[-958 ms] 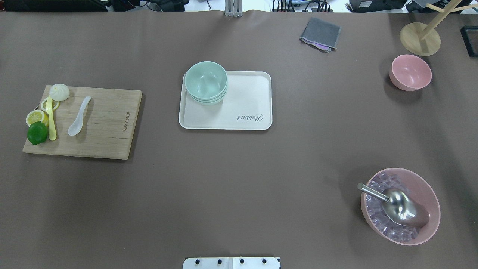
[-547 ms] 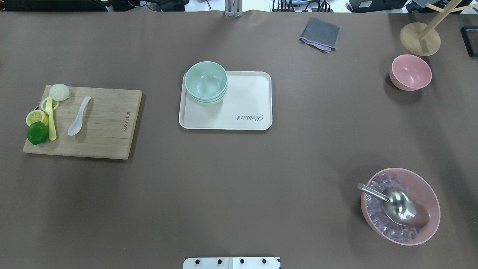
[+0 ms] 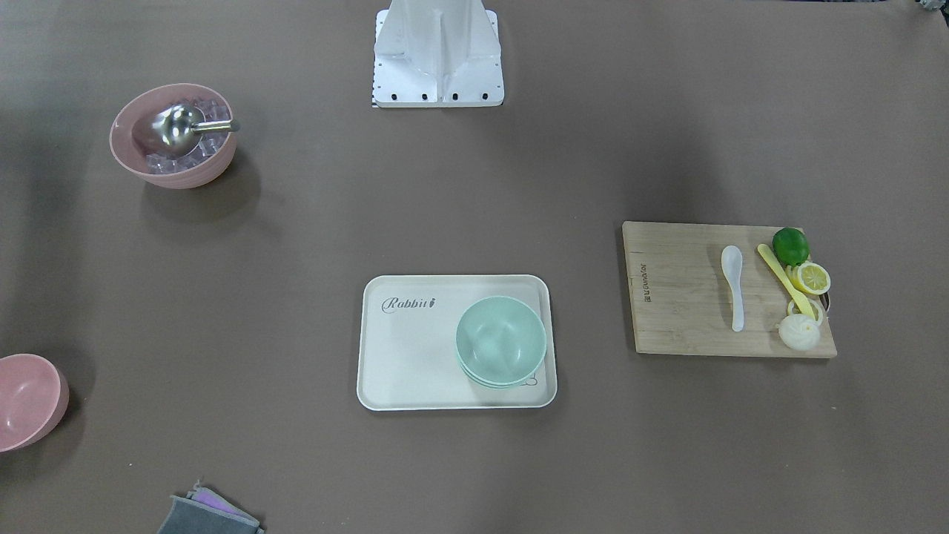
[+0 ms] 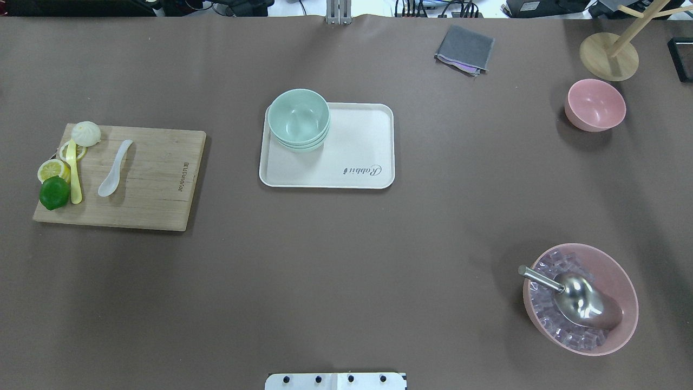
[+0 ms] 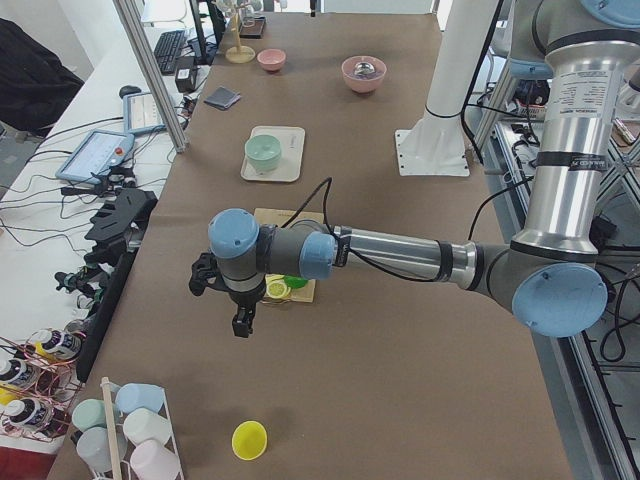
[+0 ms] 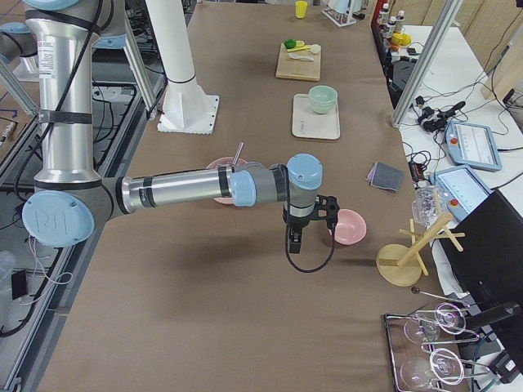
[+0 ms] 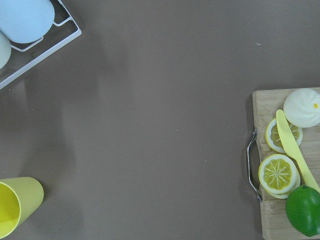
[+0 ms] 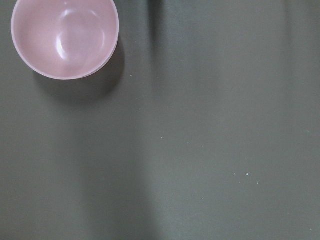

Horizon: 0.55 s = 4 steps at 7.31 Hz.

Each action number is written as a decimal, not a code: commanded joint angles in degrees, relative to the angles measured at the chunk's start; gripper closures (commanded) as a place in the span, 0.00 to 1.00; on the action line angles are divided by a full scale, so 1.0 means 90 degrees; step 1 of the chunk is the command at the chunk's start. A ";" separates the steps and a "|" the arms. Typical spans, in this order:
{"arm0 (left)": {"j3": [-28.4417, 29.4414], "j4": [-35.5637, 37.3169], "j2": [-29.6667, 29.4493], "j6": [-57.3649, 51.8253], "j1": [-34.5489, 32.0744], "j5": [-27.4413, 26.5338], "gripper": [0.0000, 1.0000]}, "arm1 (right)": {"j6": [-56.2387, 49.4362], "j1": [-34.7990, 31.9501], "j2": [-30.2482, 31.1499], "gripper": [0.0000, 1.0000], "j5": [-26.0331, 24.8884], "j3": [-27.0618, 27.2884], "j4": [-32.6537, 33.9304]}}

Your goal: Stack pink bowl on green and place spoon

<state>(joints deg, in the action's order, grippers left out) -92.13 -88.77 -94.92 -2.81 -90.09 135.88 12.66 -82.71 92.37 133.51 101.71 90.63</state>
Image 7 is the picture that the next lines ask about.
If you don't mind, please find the white wire cup rack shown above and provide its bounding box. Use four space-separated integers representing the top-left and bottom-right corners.
0 0 82 89

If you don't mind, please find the lemon slice upper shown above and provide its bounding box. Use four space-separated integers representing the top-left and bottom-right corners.
265 118 303 153

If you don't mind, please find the white toy bun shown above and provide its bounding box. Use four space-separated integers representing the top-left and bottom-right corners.
283 88 320 128

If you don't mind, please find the yellow plastic knife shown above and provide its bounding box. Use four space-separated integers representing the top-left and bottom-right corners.
275 109 320 192

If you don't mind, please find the green toy lime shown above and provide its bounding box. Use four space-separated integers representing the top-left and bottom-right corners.
285 185 320 237

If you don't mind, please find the yellow plastic cup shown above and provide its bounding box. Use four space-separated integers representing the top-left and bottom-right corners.
0 177 44 239

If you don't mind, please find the light blue cup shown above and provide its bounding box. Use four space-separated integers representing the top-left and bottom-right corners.
0 0 55 44

